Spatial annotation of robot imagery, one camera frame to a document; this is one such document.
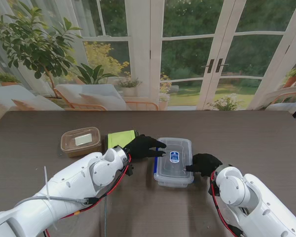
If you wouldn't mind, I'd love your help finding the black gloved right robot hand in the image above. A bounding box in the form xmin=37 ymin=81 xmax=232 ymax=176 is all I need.
xmin=185 ymin=153 xmax=224 ymax=177

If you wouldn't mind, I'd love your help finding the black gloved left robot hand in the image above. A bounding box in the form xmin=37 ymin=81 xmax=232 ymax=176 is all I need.
xmin=124 ymin=134 xmax=168 ymax=160

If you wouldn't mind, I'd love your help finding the black plastic tray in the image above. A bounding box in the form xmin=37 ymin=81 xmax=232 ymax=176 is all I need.
xmin=106 ymin=129 xmax=141 ymax=155

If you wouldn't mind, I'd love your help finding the clear lid with green sheet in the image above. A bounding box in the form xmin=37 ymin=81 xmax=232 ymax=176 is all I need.
xmin=106 ymin=129 xmax=141 ymax=154

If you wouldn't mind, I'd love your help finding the clear lid with blue mark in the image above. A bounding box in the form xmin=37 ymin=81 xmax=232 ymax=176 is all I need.
xmin=154 ymin=137 xmax=195 ymax=181

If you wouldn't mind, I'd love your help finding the clear container with blue clips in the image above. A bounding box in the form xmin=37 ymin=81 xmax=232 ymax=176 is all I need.
xmin=153 ymin=148 xmax=195 ymax=189

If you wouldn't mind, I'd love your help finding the brown kraft paper container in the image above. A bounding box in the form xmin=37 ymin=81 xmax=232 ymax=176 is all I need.
xmin=61 ymin=126 xmax=102 ymax=158

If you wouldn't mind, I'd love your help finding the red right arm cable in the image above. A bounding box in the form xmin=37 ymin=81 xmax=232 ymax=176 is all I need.
xmin=209 ymin=170 xmax=244 ymax=234

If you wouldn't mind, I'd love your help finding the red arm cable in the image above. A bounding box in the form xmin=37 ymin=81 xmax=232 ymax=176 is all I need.
xmin=43 ymin=154 xmax=133 ymax=237
xmin=209 ymin=170 xmax=244 ymax=234

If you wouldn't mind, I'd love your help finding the red left arm cable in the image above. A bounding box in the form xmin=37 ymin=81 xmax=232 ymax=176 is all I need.
xmin=43 ymin=154 xmax=133 ymax=237

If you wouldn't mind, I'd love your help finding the thin grey cable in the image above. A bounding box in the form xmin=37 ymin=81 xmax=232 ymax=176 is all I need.
xmin=103 ymin=197 xmax=108 ymax=237

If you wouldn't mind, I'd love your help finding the grey left arm cable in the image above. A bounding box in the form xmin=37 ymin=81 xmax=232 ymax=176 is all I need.
xmin=14 ymin=196 xmax=97 ymax=208

